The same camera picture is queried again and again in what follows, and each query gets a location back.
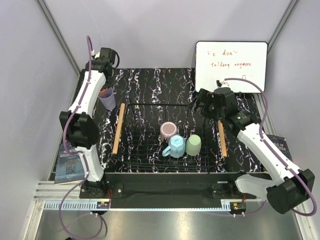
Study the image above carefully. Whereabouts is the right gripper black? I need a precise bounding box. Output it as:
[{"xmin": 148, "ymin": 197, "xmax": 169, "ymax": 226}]
[{"xmin": 187, "ymin": 88, "xmax": 225, "ymax": 122}]

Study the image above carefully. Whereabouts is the pink plastic cup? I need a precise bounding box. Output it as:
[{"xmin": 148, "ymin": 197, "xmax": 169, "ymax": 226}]
[{"xmin": 98, "ymin": 87, "xmax": 113, "ymax": 99}]

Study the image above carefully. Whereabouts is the lavender plastic cup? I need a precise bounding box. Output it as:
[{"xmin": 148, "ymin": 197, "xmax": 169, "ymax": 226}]
[{"xmin": 98, "ymin": 90, "xmax": 116, "ymax": 111}]

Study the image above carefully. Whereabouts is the green plastic cup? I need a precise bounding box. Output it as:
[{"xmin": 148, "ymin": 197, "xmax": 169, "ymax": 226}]
[{"xmin": 185, "ymin": 134, "xmax": 202, "ymax": 156}]

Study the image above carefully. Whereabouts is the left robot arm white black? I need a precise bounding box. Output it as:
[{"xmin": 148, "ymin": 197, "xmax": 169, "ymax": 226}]
[{"xmin": 59, "ymin": 47, "xmax": 120, "ymax": 198}]

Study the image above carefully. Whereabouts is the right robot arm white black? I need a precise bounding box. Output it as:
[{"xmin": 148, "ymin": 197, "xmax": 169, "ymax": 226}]
[{"xmin": 190, "ymin": 87, "xmax": 318, "ymax": 217}]

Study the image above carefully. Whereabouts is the mauve ceramic mug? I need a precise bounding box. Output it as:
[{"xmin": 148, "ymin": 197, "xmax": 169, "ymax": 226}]
[{"xmin": 160, "ymin": 121, "xmax": 178, "ymax": 143}]

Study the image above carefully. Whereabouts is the light blue ceramic mug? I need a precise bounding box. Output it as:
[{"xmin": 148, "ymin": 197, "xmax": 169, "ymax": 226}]
[{"xmin": 162, "ymin": 134, "xmax": 186, "ymax": 158}]

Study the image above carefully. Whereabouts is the black marble pattern mat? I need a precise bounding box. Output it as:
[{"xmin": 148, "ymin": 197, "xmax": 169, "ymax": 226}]
[{"xmin": 92, "ymin": 68, "xmax": 263, "ymax": 173}]

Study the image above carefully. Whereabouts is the Tale of Two Cities book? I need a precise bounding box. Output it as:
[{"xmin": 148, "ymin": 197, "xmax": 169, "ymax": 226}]
[{"xmin": 267, "ymin": 134, "xmax": 293, "ymax": 161}]

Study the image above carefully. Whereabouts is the Nineteen Eighty-Four book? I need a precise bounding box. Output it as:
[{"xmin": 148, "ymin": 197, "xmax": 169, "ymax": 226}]
[{"xmin": 54, "ymin": 142, "xmax": 85, "ymax": 185}]

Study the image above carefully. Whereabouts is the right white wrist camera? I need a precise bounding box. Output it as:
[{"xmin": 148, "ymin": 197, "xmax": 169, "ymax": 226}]
[{"xmin": 216, "ymin": 80, "xmax": 230, "ymax": 88}]

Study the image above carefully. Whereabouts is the white whiteboard black frame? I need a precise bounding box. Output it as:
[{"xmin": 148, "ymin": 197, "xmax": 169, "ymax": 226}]
[{"xmin": 195, "ymin": 41, "xmax": 268, "ymax": 92}]

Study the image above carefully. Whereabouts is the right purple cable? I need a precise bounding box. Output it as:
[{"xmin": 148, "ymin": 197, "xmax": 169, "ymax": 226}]
[{"xmin": 209, "ymin": 77, "xmax": 316, "ymax": 217}]

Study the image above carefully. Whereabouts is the right wooden rack handle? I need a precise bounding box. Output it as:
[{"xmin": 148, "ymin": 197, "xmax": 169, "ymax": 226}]
[{"xmin": 217, "ymin": 120, "xmax": 228, "ymax": 158}]

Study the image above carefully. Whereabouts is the wooden rack handle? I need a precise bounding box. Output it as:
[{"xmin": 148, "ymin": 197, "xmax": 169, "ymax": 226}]
[
  {"xmin": 217, "ymin": 120, "xmax": 228, "ymax": 158},
  {"xmin": 112, "ymin": 103, "xmax": 126, "ymax": 155}
]

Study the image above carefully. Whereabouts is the left wooden rack handle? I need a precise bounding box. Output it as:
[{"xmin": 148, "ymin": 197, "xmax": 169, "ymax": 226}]
[{"xmin": 112, "ymin": 103, "xmax": 126, "ymax": 155}]

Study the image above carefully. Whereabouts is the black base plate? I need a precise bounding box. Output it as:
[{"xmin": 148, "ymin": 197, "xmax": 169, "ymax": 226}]
[{"xmin": 79, "ymin": 172, "xmax": 258, "ymax": 210}]

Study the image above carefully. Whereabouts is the white cable duct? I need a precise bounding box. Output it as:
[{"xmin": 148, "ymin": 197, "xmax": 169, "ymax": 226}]
[{"xmin": 44, "ymin": 200, "xmax": 110, "ymax": 211}]

